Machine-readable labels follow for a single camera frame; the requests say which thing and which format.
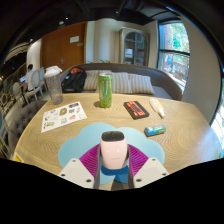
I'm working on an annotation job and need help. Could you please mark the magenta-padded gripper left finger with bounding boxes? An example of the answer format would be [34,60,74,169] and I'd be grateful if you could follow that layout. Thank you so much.
[57,143,103,190]

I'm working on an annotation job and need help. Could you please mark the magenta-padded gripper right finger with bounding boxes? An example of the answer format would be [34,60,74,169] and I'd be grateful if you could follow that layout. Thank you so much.
[126,143,170,189]

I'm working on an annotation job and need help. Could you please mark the pink computer mouse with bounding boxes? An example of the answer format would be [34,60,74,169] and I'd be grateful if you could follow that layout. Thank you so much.
[99,130,129,170]

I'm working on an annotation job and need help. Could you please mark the blue cloud-shaped mouse pad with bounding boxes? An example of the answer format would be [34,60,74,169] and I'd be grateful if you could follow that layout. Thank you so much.
[57,122,167,186]

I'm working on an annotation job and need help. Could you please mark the small blue pack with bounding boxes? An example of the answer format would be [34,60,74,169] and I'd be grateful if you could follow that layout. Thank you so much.
[144,124,167,138]

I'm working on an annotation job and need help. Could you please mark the white sticker sheet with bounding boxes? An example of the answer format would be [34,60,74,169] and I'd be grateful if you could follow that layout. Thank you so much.
[40,101,88,134]

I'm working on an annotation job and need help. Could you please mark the black flat box, red print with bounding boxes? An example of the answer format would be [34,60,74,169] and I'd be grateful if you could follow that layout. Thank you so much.
[123,100,150,121]

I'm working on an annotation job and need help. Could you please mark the white tube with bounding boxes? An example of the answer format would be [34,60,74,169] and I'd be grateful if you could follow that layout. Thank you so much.
[148,97,166,119]

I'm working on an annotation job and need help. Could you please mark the grey tufted armchair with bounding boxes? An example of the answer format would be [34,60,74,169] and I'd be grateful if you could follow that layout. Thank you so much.
[7,99,48,148]

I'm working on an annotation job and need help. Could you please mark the black-framed window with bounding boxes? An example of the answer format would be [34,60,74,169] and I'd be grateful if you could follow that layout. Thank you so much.
[209,76,224,158]
[157,21,191,93]

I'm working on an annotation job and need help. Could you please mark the green drink can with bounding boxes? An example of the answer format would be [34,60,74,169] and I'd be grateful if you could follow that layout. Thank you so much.
[98,72,114,109]

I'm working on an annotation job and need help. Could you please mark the striped cushion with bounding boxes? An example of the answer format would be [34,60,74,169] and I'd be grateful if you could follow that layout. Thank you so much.
[128,73,155,96]
[83,69,113,93]
[111,72,134,94]

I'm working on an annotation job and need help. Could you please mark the clear shaker bottle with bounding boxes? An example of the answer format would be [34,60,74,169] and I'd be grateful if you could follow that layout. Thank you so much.
[43,65,64,106]

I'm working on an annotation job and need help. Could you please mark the black backpack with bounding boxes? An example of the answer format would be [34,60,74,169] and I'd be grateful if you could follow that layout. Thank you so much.
[61,65,88,94]

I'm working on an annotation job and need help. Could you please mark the grey curved sofa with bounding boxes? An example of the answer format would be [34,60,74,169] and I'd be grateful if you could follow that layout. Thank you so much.
[59,62,184,102]

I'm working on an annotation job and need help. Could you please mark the white dining chair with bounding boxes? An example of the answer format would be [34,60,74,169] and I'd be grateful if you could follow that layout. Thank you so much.
[24,68,46,103]

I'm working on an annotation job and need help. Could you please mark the person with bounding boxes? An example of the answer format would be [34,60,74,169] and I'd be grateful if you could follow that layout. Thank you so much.
[25,63,36,91]

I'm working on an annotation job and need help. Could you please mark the glass-door cabinet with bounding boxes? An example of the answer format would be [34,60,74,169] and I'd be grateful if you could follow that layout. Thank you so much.
[119,27,150,67]

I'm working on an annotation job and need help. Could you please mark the brown wooden door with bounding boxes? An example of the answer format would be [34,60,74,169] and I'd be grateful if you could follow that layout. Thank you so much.
[40,21,88,73]

